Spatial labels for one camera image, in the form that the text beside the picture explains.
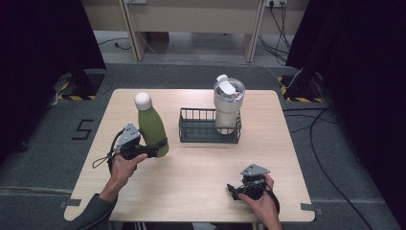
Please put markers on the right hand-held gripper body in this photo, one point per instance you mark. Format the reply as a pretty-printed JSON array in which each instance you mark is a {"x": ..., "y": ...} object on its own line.
[{"x": 254, "y": 170}]

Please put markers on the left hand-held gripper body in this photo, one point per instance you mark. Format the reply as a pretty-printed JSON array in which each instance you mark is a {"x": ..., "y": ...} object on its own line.
[{"x": 127, "y": 137}]

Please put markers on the green bottle with white cap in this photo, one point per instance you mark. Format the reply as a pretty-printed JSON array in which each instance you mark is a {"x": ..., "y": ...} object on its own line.
[{"x": 151, "y": 126}]

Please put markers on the white tumbler with lid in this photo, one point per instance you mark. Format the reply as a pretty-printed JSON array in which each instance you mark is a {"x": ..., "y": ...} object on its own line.
[{"x": 226, "y": 110}]

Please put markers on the person's right hand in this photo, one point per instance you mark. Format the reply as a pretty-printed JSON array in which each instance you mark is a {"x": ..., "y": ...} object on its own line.
[{"x": 264, "y": 207}]

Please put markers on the person's left hand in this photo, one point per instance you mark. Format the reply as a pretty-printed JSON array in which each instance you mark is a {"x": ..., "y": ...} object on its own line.
[{"x": 123, "y": 171}]

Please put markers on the black stand base hazard tape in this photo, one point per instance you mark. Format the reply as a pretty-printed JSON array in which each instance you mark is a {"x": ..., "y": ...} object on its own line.
[
  {"x": 301, "y": 91},
  {"x": 86, "y": 84}
]

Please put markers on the grey tape piece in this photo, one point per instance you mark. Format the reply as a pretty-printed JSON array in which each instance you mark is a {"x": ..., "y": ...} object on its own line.
[
  {"x": 72, "y": 203},
  {"x": 311, "y": 207}
]

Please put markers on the black curtain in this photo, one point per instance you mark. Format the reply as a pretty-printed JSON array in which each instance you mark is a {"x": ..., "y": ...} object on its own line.
[
  {"x": 367, "y": 80},
  {"x": 38, "y": 64}
]

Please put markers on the beige background desk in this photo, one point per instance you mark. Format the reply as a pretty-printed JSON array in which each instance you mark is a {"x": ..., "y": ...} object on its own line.
[{"x": 191, "y": 17}]

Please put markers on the white wall power outlet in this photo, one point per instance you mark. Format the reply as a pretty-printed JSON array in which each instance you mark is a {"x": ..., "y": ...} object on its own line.
[{"x": 276, "y": 2}]

